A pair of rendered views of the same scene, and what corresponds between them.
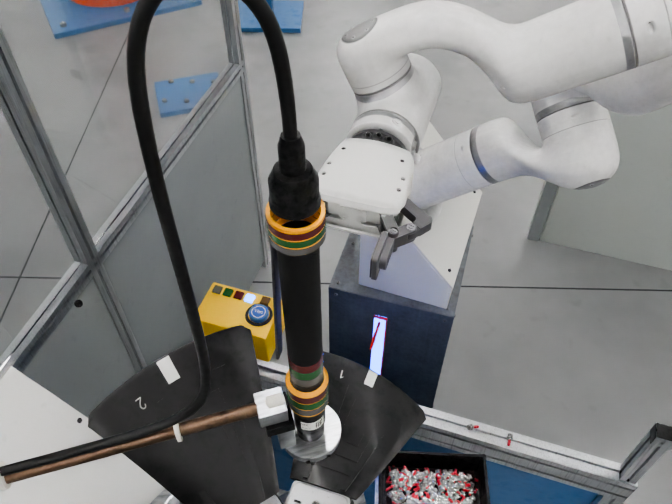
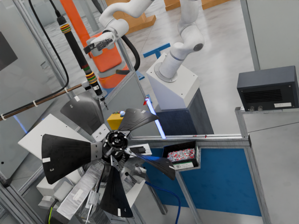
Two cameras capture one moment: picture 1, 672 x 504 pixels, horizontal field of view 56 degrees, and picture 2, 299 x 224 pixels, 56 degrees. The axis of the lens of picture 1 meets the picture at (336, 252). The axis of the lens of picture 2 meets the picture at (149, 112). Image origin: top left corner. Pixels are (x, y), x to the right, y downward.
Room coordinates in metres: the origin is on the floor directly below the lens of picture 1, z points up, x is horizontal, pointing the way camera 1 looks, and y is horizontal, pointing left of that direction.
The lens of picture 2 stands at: (-0.86, -0.57, 1.92)
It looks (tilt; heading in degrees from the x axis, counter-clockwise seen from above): 28 degrees down; 19
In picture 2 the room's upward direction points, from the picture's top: 24 degrees counter-clockwise
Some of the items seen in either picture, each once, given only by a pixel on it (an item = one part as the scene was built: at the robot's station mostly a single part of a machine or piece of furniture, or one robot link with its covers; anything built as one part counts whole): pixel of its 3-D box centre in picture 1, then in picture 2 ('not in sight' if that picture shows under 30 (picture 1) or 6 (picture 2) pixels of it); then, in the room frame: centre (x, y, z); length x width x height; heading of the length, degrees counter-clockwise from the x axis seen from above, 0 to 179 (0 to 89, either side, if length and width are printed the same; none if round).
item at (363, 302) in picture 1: (391, 355); (193, 145); (1.02, -0.17, 0.47); 0.30 x 0.30 x 0.93; 73
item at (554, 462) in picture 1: (417, 421); (180, 142); (0.63, -0.18, 0.82); 0.90 x 0.04 x 0.08; 72
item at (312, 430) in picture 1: (304, 334); (81, 58); (0.32, 0.03, 1.64); 0.04 x 0.04 x 0.46
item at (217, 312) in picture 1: (241, 323); (121, 121); (0.76, 0.20, 1.02); 0.16 x 0.10 x 0.11; 72
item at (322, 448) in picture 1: (300, 416); (94, 88); (0.32, 0.04, 1.48); 0.09 x 0.07 x 0.10; 107
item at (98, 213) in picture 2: not in sight; (90, 215); (0.21, 0.42, 0.73); 0.15 x 0.09 x 0.22; 72
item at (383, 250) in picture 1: (394, 249); (103, 45); (0.42, -0.06, 1.64); 0.07 x 0.03 x 0.03; 162
